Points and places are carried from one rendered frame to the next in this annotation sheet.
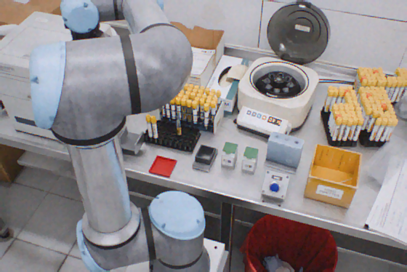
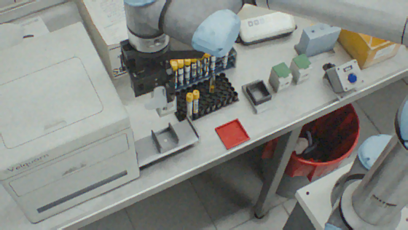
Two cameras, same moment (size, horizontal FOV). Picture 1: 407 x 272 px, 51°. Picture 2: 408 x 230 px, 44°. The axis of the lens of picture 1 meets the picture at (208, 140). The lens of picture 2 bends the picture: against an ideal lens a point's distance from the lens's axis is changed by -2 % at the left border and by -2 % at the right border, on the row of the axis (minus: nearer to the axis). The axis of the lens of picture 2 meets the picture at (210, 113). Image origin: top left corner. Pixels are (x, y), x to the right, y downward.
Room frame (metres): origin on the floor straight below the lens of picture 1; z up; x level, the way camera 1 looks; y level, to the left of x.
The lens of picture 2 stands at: (0.49, 0.68, 2.04)
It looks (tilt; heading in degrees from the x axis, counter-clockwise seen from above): 59 degrees down; 310
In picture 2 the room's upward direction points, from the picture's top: 5 degrees clockwise
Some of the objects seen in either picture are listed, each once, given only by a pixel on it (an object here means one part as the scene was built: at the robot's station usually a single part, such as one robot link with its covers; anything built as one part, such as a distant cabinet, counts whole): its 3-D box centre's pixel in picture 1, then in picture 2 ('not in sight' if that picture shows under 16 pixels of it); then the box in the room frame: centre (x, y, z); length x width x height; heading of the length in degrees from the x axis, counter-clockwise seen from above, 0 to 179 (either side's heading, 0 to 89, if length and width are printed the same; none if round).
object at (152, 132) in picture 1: (171, 125); (203, 88); (0.98, 0.12, 0.93); 0.17 x 0.09 x 0.11; 72
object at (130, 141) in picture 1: (110, 134); (157, 143); (0.95, 0.31, 0.92); 0.21 x 0.07 x 0.05; 72
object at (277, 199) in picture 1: (276, 180); (341, 71); (0.76, -0.20, 0.92); 0.13 x 0.07 x 0.08; 162
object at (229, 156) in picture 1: (229, 155); (280, 77); (0.87, -0.07, 0.91); 0.05 x 0.04 x 0.07; 162
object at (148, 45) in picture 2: not in sight; (149, 32); (0.95, 0.31, 1.34); 0.08 x 0.08 x 0.05
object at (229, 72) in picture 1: (229, 81); not in sight; (1.21, -0.08, 0.92); 0.24 x 0.12 x 0.10; 162
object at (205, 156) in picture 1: (205, 156); (258, 94); (0.88, 0.01, 0.89); 0.09 x 0.05 x 0.04; 160
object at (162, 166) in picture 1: (163, 166); (232, 133); (0.85, 0.14, 0.88); 0.07 x 0.07 x 0.01; 72
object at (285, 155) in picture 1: (284, 150); (318, 40); (0.87, -0.23, 0.92); 0.10 x 0.07 x 0.10; 67
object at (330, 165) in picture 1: (332, 175); (371, 36); (0.78, -0.36, 0.93); 0.13 x 0.13 x 0.10; 71
